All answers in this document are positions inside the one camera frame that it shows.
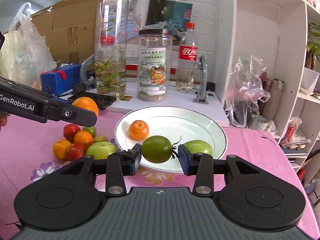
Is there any cardboard box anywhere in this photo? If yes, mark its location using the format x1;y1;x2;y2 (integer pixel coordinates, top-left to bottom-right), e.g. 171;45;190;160
31;0;101;64

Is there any dark green tomato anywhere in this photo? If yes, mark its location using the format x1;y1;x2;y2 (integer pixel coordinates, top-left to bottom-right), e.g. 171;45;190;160
140;135;180;164

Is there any potted green plant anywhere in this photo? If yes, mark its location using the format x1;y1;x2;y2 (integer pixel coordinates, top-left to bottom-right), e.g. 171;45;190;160
305;22;320;70

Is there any roll of tape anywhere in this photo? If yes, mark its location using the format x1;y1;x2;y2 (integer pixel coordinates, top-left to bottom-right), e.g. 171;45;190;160
247;113;268;131

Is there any person's left hand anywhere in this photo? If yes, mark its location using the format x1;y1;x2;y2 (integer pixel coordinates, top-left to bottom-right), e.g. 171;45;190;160
0;112;8;130

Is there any crumpled clear plastic bag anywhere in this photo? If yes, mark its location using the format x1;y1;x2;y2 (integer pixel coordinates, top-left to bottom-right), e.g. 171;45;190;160
225;55;271;128

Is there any grey hinged metal bracket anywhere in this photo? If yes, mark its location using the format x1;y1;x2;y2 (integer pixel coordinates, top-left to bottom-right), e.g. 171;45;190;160
194;55;209;105

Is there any black smartphone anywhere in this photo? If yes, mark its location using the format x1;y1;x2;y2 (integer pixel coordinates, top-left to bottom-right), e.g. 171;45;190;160
67;92;117;111

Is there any white shelf unit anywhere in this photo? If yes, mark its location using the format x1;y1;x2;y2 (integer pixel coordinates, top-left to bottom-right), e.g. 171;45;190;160
213;0;320;181

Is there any small orange mandarin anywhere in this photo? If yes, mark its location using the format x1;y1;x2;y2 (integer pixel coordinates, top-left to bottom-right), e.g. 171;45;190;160
129;120;149;140

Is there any blue plastic box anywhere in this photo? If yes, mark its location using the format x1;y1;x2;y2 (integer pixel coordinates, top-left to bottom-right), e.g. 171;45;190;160
40;64;85;96

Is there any red snack packet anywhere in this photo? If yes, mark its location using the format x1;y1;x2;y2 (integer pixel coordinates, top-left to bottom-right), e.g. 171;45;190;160
280;116;311;148

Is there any white plastic bag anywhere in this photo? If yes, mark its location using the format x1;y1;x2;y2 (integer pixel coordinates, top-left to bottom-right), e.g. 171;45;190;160
1;2;56;90

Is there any light green apple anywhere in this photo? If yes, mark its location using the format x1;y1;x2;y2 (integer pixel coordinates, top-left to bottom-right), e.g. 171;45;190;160
86;141;118;160

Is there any clear tea jar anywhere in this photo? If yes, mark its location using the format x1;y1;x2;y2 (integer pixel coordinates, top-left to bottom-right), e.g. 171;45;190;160
137;29;172;102

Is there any tall glass plant vase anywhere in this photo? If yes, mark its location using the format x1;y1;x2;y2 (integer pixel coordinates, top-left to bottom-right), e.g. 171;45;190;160
94;0;129;98

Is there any white ceramic plate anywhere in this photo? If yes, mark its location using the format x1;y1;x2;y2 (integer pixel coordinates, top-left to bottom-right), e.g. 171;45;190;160
114;106;228;159

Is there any cola bottle red label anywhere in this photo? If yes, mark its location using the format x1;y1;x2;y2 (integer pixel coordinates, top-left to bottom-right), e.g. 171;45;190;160
176;22;197;92

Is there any small green fruit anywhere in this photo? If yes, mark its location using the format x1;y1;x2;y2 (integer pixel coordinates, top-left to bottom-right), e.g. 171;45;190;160
82;126;97;137

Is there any large orange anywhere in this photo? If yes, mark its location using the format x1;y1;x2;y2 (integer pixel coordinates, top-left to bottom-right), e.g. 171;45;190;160
72;96;99;117

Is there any large green fruit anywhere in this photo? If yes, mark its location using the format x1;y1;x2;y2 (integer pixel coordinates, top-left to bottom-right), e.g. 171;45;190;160
184;140;213;155

